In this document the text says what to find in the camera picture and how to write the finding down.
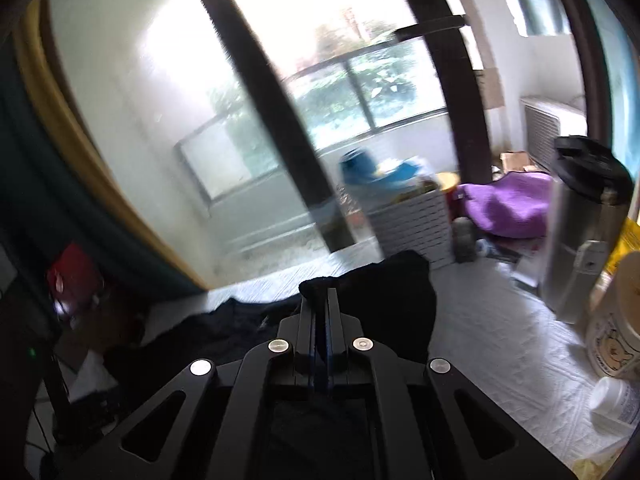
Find black garment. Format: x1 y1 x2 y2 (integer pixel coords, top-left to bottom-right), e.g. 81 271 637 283
75 250 438 480

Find purple cloth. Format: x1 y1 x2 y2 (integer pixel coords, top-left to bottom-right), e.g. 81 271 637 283
457 172 556 238

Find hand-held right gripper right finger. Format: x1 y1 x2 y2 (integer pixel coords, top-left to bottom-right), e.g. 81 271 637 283
320 287 581 480

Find yellow curtain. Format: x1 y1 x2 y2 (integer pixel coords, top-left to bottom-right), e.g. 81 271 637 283
15 0 211 291

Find teal curtain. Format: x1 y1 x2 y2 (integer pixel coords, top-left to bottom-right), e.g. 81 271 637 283
0 60 201 301

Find black door handle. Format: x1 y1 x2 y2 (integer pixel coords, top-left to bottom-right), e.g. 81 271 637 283
395 16 466 41

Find yellow object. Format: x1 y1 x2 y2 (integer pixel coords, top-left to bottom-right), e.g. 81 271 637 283
619 217 640 273

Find white air conditioner unit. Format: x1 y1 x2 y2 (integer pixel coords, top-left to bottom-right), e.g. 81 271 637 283
520 95 588 176

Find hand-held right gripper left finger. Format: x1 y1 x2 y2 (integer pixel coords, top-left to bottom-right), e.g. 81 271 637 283
42 292 318 480

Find brown cardboard box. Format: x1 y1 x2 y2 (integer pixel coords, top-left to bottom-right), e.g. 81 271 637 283
55 285 151 371

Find small cardboard box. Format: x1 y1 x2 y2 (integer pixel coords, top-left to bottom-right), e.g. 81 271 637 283
500 150 541 176

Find white quilted bedspread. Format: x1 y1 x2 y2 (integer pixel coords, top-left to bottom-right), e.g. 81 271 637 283
27 247 631 480

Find yellow tissue pack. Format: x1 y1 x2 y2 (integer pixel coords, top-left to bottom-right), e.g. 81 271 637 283
572 440 631 480

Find white perforated plastic basket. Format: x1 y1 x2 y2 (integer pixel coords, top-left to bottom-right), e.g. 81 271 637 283
367 187 456 271

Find stainless steel tumbler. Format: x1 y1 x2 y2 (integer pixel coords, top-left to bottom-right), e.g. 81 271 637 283
537 135 633 326

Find blue plastic bag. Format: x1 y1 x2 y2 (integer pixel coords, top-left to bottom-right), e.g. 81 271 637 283
340 147 426 186

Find tablet with red screen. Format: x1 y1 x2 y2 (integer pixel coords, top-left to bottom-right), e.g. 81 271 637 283
47 242 106 318

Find red cup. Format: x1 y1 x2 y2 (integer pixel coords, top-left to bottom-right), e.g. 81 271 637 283
437 172 463 221

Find white cartoon bear mug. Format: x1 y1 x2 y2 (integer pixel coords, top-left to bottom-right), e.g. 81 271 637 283
585 250 640 381

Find small white bottle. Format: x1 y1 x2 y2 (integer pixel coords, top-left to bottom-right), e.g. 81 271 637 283
587 377 638 431

